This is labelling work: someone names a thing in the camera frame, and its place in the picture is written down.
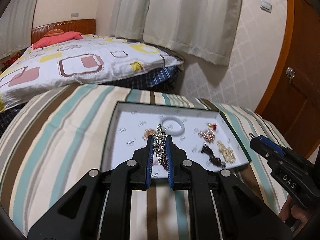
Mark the left side curtain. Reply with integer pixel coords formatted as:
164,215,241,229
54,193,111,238
1,0,37,58

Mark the rose gold bead bracelet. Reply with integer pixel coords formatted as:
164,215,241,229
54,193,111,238
142,128,157,141

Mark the striped bed cover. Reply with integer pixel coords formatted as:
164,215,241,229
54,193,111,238
1,85,290,239

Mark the green shallow box tray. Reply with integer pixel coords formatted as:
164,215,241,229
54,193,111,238
100,102,251,172

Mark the black carved bead bracelet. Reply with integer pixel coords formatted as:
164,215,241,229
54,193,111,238
200,143,227,169

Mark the wooden headboard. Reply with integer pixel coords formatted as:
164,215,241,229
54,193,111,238
31,19,96,44

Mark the white patterned quilt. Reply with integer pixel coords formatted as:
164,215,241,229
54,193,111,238
1,34,183,112

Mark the pink pearl gold bracelet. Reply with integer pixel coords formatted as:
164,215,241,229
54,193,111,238
197,128,217,143

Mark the white pearl bracelet bundle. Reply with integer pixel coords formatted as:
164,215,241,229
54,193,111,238
216,140,237,164

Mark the pink red pillow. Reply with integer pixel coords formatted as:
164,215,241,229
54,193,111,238
31,31,83,49

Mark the pale jade bangle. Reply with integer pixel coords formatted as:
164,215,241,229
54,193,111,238
159,116,185,137

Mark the wooden door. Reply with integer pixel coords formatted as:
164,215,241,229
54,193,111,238
255,0,319,158

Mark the cream window curtain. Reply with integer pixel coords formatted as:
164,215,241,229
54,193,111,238
110,0,242,66

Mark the metal door lock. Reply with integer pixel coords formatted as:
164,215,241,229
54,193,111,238
286,67,296,83

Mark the right hand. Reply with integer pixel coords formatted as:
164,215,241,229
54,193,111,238
278,195,315,231

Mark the wall light switch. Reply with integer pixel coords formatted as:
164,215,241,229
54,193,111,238
260,0,272,13

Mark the silver rhinestone brooch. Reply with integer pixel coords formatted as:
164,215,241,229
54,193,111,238
153,124,167,165

